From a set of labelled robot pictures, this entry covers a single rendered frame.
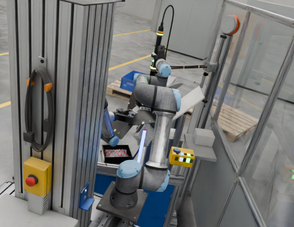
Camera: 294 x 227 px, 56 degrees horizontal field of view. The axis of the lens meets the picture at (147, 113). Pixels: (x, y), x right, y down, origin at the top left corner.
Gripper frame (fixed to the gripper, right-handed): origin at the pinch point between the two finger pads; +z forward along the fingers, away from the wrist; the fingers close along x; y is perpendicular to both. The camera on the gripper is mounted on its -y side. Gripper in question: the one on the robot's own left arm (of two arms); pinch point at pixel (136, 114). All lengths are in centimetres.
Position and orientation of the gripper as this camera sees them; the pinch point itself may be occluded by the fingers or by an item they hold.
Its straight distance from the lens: 212.6
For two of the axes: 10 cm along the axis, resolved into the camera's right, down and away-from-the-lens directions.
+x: -1.2, 9.3, 3.6
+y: -6.0, -3.6, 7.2
